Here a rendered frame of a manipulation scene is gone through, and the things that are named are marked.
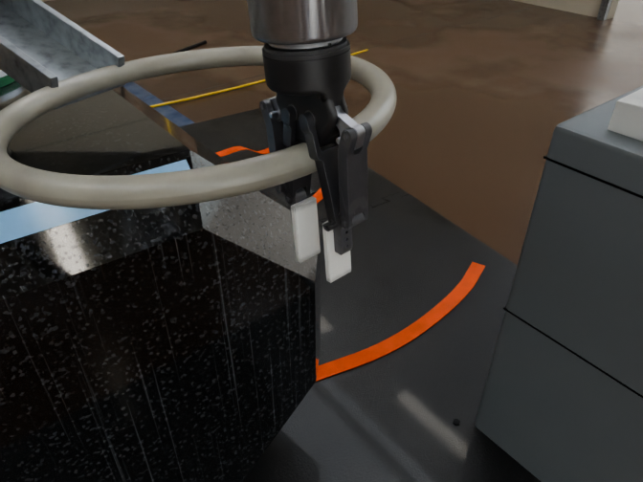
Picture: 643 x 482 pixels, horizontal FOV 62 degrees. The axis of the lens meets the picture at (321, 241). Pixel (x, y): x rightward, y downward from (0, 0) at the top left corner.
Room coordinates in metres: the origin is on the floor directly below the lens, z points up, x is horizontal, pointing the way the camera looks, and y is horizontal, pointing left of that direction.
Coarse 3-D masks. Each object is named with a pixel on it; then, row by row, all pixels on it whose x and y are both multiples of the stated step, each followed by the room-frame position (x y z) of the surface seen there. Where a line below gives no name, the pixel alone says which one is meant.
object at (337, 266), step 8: (328, 232) 0.43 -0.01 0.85; (328, 240) 0.43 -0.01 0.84; (328, 248) 0.43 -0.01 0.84; (328, 256) 0.43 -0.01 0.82; (336, 256) 0.43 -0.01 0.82; (344, 256) 0.44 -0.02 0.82; (328, 264) 0.43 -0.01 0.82; (336, 264) 0.43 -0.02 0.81; (344, 264) 0.44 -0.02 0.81; (328, 272) 0.43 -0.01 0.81; (336, 272) 0.43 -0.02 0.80; (344, 272) 0.44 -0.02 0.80; (328, 280) 0.43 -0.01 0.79
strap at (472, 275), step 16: (320, 192) 1.91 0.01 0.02; (480, 272) 1.40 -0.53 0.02; (464, 288) 1.31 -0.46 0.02; (448, 304) 1.24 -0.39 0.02; (416, 320) 1.17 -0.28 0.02; (432, 320) 1.17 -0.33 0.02; (400, 336) 1.10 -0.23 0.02; (416, 336) 1.10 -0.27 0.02; (368, 352) 1.04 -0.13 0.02; (384, 352) 1.04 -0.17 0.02; (320, 368) 0.98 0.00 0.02; (336, 368) 0.98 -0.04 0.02
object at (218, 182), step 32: (128, 64) 0.81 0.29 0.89; (160, 64) 0.83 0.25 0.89; (192, 64) 0.85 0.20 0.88; (224, 64) 0.86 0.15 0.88; (256, 64) 0.85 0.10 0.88; (352, 64) 0.73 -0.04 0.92; (32, 96) 0.68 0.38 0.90; (64, 96) 0.72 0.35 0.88; (384, 96) 0.58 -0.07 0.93; (0, 128) 0.57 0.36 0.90; (0, 160) 0.47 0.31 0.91; (256, 160) 0.43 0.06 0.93; (288, 160) 0.43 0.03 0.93; (32, 192) 0.42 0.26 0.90; (64, 192) 0.40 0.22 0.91; (96, 192) 0.40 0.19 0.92; (128, 192) 0.40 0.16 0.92; (160, 192) 0.40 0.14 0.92; (192, 192) 0.40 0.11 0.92; (224, 192) 0.40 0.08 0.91
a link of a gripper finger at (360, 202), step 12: (348, 132) 0.41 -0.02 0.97; (348, 144) 0.41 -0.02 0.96; (348, 156) 0.41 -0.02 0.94; (360, 156) 0.42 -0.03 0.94; (348, 168) 0.41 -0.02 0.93; (360, 168) 0.42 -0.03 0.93; (348, 180) 0.41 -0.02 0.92; (360, 180) 0.42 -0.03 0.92; (348, 192) 0.41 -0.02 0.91; (360, 192) 0.42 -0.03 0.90; (348, 204) 0.41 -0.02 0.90; (360, 204) 0.42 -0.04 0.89; (348, 216) 0.41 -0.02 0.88; (348, 228) 0.41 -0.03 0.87
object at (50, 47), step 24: (0, 0) 0.97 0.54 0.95; (24, 0) 0.93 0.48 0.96; (0, 24) 0.90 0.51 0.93; (24, 24) 0.92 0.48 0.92; (48, 24) 0.90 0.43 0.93; (72, 24) 0.87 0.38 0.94; (0, 48) 0.77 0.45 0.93; (24, 48) 0.85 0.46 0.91; (48, 48) 0.86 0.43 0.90; (72, 48) 0.87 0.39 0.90; (96, 48) 0.83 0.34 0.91; (24, 72) 0.75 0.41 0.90; (48, 72) 0.72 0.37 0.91; (72, 72) 0.81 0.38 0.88
